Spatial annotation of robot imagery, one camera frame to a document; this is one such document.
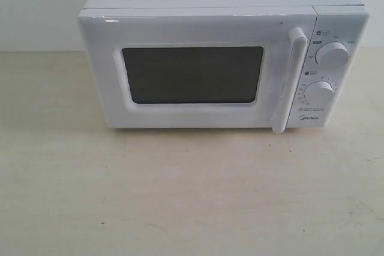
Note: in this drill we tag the lower white control knob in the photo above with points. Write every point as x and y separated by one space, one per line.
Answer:
319 93

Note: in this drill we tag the white control knob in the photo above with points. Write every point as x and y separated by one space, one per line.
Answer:
332 55
319 93

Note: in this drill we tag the upper white control knob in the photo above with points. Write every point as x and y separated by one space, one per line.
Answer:
332 55

